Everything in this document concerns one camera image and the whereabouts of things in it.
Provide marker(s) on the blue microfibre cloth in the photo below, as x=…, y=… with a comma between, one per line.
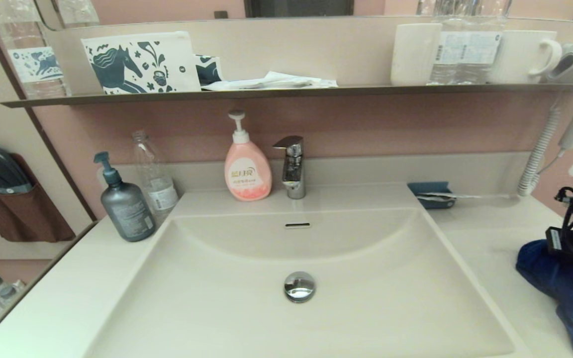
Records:
x=570, y=298

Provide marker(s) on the chrome faucet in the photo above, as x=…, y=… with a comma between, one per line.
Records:
x=293, y=169

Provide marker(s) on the white ceramic sink basin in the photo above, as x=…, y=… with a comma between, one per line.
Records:
x=217, y=303

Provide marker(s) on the white packaged toothbrush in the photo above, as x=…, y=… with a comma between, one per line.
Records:
x=440, y=197

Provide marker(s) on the blue soap dish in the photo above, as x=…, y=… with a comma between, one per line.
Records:
x=423, y=189

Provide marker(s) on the chrome drain stopper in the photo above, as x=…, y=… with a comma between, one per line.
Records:
x=299, y=287

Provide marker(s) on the pink hand soap pump bottle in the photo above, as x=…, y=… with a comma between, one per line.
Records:
x=247, y=174

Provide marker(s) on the white flat sachets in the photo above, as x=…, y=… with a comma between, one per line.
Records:
x=271, y=81

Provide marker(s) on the small blue patterned pouch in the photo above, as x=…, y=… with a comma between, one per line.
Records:
x=208, y=69

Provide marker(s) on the clear empty plastic bottle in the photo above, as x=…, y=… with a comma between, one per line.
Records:
x=157, y=192

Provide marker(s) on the grey pump bottle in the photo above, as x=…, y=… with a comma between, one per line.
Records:
x=126, y=212

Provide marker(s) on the white horse print pouch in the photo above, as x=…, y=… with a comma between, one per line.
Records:
x=127, y=67

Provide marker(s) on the brown slipper holder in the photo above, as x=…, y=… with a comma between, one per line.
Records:
x=33, y=216

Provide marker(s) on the grey metal wall shelf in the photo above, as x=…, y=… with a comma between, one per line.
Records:
x=266, y=92

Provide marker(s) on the wall mirror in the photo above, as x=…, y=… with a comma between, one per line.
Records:
x=167, y=9

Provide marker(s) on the dark brown wall trim strip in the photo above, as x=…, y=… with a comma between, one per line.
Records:
x=62, y=164

